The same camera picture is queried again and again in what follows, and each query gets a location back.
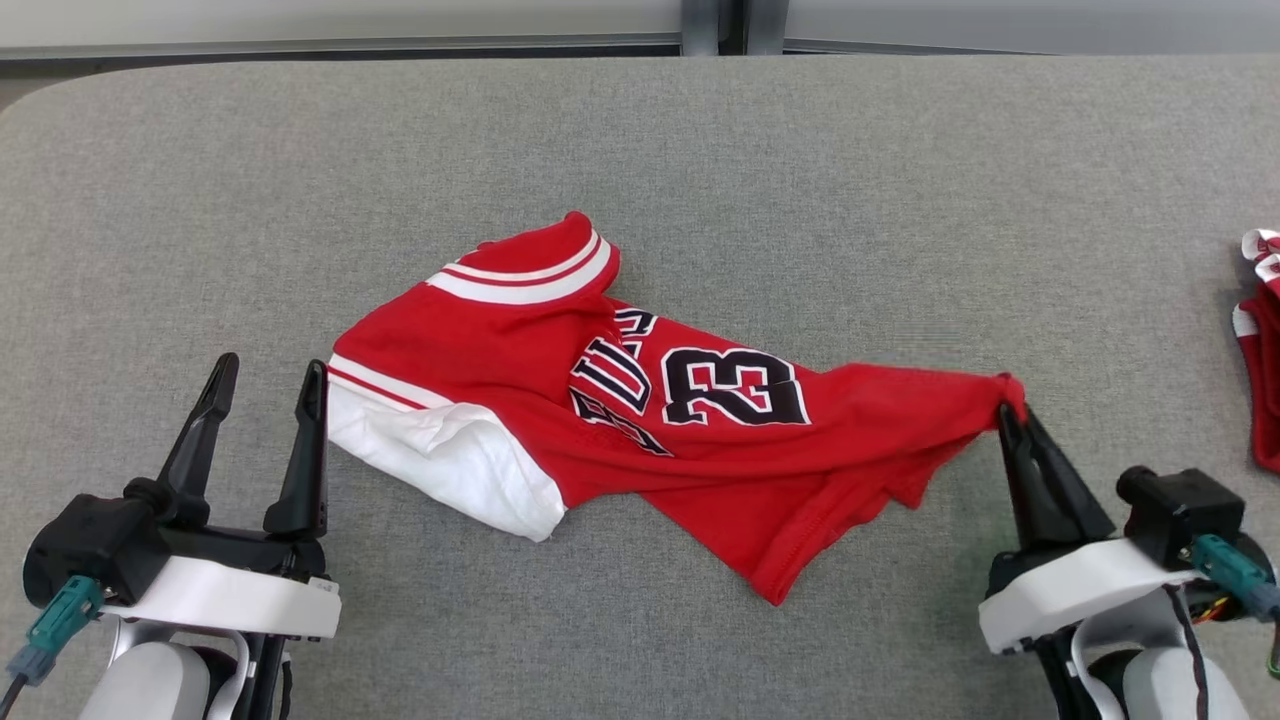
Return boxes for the grey partition post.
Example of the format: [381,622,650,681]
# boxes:
[680,0,791,57]

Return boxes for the teal plug camera cable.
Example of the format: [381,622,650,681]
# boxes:
[0,575,106,706]
[1190,533,1280,621]

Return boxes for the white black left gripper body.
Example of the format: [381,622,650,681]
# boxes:
[100,528,343,641]

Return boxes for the teal plug left camera cable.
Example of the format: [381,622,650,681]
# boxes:
[0,575,106,706]

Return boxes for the teal plug right camera cable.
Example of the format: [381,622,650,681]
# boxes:
[1190,533,1280,621]

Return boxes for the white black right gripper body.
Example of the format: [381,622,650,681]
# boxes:
[978,538,1201,656]

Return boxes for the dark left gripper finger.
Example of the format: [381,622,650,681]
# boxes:
[263,360,330,541]
[157,352,241,529]

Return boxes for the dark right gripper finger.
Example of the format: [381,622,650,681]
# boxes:
[1022,412,1116,547]
[997,402,1053,549]

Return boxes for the red white number 23 jersey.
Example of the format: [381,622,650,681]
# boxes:
[327,210,1029,607]

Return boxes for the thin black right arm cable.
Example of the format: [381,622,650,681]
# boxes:
[1163,585,1213,720]

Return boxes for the red shorts with white stripe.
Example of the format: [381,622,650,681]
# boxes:
[1232,229,1280,474]

